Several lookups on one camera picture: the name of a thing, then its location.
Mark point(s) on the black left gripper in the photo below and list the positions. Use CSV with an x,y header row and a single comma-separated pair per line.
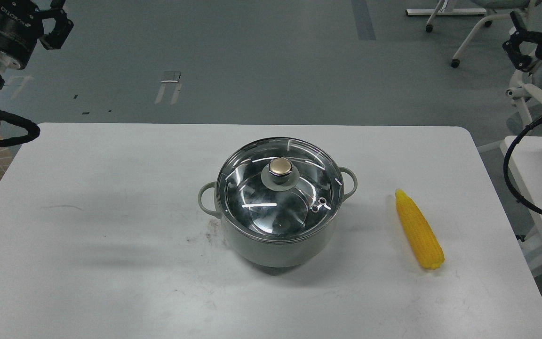
x,y
19,30

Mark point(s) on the yellow corn cob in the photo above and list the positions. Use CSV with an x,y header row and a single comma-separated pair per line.
x,y
421,238

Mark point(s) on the glass pot lid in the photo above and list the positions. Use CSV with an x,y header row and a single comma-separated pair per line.
x,y
281,189

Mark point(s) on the grey-green cooking pot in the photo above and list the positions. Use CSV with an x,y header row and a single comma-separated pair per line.
x,y
269,254

